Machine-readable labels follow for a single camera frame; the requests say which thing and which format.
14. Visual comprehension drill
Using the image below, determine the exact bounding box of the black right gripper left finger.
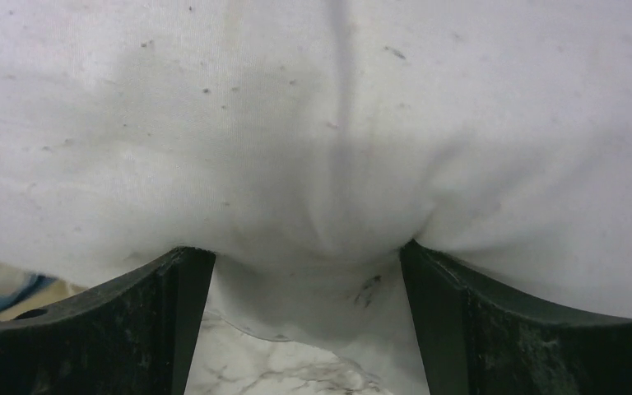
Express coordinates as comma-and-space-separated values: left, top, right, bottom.
0, 248, 215, 394

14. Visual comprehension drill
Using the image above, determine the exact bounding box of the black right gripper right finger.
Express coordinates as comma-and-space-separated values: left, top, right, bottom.
399, 242, 632, 394

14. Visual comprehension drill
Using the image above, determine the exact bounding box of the blue beige checked pillowcase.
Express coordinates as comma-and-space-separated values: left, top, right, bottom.
0, 263, 85, 321

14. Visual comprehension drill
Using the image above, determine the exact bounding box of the white pillow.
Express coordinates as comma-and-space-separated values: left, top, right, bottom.
0, 1, 632, 394

